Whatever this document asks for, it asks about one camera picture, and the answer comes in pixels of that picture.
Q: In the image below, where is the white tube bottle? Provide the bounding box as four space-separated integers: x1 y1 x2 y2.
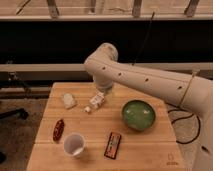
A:
84 92 105 113

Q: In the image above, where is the black power cable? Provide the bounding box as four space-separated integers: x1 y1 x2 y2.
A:
166 103 202 145

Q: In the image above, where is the dark red oblong object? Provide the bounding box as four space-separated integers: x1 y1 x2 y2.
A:
53 119 64 141

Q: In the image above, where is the white sponge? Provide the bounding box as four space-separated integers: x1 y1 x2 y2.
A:
62 93 77 109

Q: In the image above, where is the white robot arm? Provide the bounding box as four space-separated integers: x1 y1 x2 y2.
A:
84 43 213 171

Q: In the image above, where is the red snack bar wrapper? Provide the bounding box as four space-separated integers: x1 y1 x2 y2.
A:
104 132 121 159

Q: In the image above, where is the green ceramic bowl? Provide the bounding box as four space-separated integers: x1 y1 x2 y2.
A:
122 100 156 131

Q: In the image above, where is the black office chair base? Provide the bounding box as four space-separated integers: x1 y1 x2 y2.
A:
0 108 29 119

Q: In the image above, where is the black hanging cable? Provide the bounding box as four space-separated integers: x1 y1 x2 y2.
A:
131 11 156 66

